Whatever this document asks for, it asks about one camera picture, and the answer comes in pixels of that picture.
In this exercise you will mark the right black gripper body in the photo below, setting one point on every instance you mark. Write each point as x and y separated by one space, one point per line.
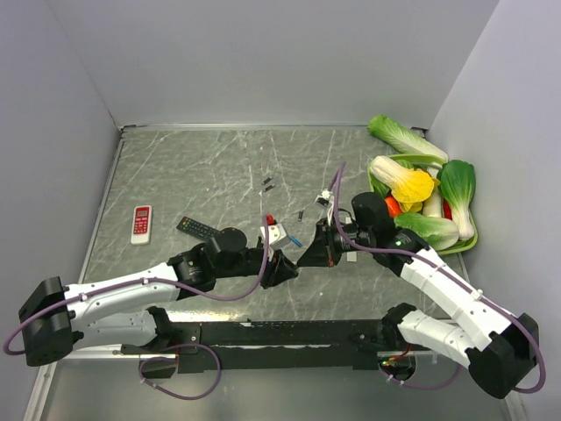
336 243

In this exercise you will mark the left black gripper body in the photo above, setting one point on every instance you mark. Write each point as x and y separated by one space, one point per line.
270 272

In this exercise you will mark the black TV remote control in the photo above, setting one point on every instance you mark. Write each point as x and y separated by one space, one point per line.
196 229

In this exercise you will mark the red white AC remote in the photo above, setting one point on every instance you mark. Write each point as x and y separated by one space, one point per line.
141 225

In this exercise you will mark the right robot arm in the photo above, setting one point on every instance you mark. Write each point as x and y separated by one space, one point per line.
496 347

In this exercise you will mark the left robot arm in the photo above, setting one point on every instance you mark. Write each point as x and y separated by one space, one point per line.
57 319

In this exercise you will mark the orange carrot toy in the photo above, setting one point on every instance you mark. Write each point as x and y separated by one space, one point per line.
393 207

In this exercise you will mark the yellow white cabbage toy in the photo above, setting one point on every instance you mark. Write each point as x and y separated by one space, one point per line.
410 187

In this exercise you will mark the white radish toy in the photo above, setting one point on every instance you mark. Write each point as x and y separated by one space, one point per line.
433 206

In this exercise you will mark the light green cabbage front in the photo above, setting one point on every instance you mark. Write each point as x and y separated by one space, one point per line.
440 233

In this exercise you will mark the green plastic basket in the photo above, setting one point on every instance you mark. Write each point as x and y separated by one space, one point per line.
433 165

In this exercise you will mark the red pepper toy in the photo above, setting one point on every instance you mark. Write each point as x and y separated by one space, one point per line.
447 210

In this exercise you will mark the napa cabbage on table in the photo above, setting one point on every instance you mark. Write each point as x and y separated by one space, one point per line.
402 139

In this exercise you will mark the dark green bok choy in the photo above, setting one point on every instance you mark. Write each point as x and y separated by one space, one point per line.
457 187

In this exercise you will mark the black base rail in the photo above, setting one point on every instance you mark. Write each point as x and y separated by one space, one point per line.
358 344

